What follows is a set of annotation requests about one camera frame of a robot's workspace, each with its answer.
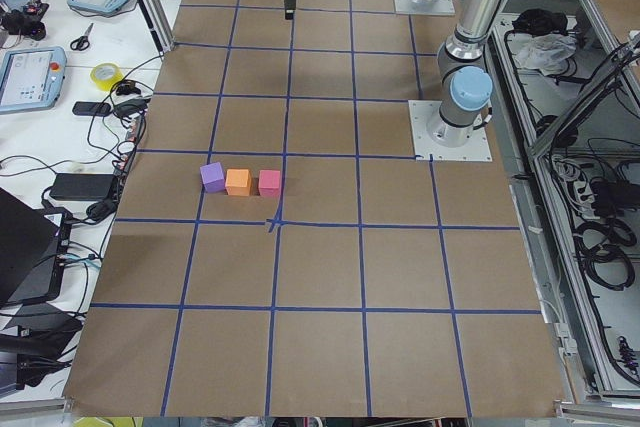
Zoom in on black power adapter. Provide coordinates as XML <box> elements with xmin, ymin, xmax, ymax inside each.
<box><xmin>49</xmin><ymin>173</ymin><xmax>115</xmax><ymax>201</ymax></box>

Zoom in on red foam cube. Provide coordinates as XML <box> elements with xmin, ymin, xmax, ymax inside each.
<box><xmin>258</xmin><ymin>169</ymin><xmax>282</xmax><ymax>198</ymax></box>

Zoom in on yellow tape roll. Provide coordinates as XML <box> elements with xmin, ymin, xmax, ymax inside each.
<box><xmin>90</xmin><ymin>62</ymin><xmax>124</xmax><ymax>92</ymax></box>

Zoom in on purple foam cube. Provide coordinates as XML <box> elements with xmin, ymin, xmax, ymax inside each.
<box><xmin>200</xmin><ymin>162</ymin><xmax>226</xmax><ymax>193</ymax></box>

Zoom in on white crumpled cloth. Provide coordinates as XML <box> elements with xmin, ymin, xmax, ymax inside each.
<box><xmin>514</xmin><ymin>34</ymin><xmax>577</xmax><ymax>76</ymax></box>

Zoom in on black handled scissors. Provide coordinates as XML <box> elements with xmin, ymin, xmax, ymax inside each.
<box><xmin>69</xmin><ymin>23</ymin><xmax>94</xmax><ymax>52</ymax></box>

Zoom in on aluminium side frame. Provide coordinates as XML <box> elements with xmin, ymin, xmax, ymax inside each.
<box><xmin>490</xmin><ymin>0</ymin><xmax>639</xmax><ymax>408</ymax></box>

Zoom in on orange foam cube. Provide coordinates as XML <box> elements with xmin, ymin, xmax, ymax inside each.
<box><xmin>225</xmin><ymin>168</ymin><xmax>252</xmax><ymax>196</ymax></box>

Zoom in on black power brick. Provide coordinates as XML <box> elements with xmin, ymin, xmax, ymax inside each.
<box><xmin>72</xmin><ymin>101</ymin><xmax>112</xmax><ymax>117</ymax></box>

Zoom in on black laptop computer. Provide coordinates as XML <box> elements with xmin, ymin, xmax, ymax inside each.
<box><xmin>1</xmin><ymin>190</ymin><xmax>71</xmax><ymax>308</ymax></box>

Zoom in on lower teach pendant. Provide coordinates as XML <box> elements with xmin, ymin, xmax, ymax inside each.
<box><xmin>1</xmin><ymin>46</ymin><xmax>67</xmax><ymax>114</ymax></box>

